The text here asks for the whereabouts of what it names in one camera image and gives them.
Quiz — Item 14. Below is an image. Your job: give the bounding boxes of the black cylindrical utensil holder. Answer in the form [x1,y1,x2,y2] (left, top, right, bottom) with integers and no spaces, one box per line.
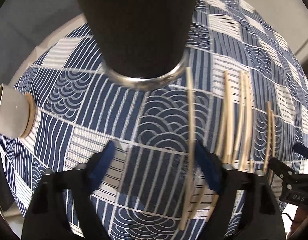
[77,0,196,90]

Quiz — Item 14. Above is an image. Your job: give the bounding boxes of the blue patterned tablecloth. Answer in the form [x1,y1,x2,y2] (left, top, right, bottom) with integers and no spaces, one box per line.
[0,0,308,239]

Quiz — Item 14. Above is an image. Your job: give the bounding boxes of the white board panel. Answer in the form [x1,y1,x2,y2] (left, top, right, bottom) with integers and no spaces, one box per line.
[244,0,308,63]

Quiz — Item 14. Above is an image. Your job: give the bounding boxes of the small potted succulent plant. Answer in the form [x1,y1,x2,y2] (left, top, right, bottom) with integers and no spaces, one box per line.
[0,84,29,138]

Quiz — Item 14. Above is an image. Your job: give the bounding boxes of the wooden chopstick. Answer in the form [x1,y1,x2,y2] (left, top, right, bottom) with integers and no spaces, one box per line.
[231,70,245,166]
[214,101,227,156]
[263,101,272,174]
[179,67,195,231]
[223,70,234,164]
[240,74,252,171]
[267,109,277,181]

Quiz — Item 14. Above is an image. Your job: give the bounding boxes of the round wooden coaster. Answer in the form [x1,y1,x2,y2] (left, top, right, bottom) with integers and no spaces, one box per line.
[20,93,36,138]

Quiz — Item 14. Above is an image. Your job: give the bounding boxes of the person's hand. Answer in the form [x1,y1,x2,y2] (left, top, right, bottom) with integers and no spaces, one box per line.
[287,206,308,240]

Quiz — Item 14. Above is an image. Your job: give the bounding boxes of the grey fabric backdrop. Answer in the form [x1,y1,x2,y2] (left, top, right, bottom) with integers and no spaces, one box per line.
[0,0,81,83]

